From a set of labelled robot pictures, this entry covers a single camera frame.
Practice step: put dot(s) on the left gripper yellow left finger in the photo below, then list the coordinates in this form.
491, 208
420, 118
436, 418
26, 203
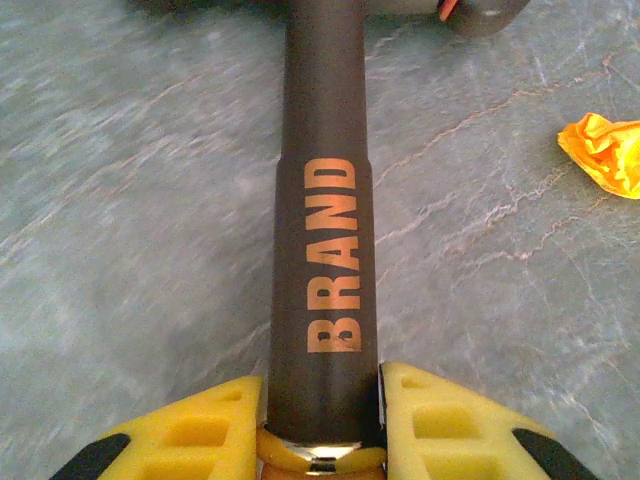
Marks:
200, 440

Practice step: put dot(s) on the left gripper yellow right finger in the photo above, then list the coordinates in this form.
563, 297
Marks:
440, 430

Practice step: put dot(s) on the orange paper scrap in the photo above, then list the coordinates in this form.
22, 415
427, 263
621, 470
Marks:
605, 150

